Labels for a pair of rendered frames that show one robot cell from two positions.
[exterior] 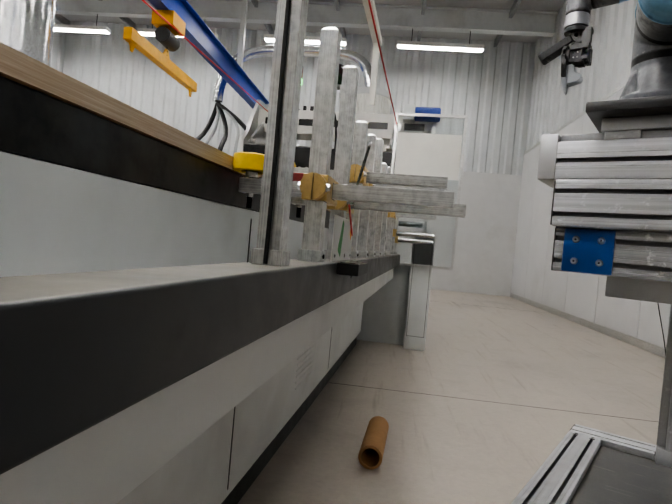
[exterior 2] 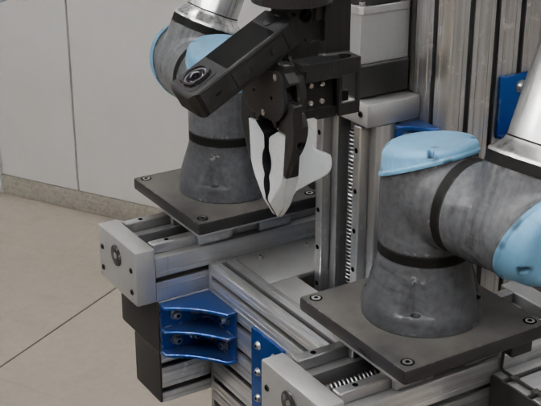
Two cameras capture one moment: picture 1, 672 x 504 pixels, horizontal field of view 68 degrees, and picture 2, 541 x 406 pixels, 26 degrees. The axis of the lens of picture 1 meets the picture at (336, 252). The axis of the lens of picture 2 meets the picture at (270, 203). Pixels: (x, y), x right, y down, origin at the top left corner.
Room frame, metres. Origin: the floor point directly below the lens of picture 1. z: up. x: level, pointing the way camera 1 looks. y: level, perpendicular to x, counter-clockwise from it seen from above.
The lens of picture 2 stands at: (0.61, 0.70, 1.73)
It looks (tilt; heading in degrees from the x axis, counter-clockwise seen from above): 23 degrees down; 293
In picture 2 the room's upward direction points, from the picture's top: straight up
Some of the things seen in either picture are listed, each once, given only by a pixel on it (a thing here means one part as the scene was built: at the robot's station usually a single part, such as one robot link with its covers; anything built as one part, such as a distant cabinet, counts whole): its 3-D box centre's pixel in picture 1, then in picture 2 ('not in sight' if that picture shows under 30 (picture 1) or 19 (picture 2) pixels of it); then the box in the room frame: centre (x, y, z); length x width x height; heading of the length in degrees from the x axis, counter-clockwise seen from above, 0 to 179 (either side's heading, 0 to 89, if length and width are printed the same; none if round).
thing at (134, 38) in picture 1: (165, 63); not in sight; (5.81, 2.18, 2.65); 1.70 x 0.09 x 0.32; 174
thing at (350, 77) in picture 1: (342, 164); not in sight; (1.22, 0.00, 0.93); 0.03 x 0.03 x 0.48; 80
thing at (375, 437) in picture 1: (374, 440); not in sight; (1.79, -0.20, 0.04); 0.30 x 0.08 x 0.08; 170
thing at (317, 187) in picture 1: (319, 190); not in sight; (0.99, 0.04, 0.84); 0.13 x 0.06 x 0.05; 170
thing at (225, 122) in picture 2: not in sight; (223, 84); (1.34, -0.88, 1.21); 0.13 x 0.12 x 0.14; 137
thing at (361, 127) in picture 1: (354, 202); not in sight; (1.46, -0.04, 0.87); 0.03 x 0.03 x 0.48; 80
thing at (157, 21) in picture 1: (167, 37); not in sight; (5.81, 2.18, 2.95); 0.34 x 0.26 x 0.49; 174
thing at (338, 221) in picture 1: (343, 239); not in sight; (1.18, -0.02, 0.75); 0.26 x 0.01 x 0.10; 170
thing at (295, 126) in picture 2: not in sight; (287, 127); (0.97, -0.21, 1.40); 0.05 x 0.02 x 0.09; 144
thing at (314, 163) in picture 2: not in sight; (303, 170); (0.96, -0.23, 1.35); 0.06 x 0.03 x 0.09; 54
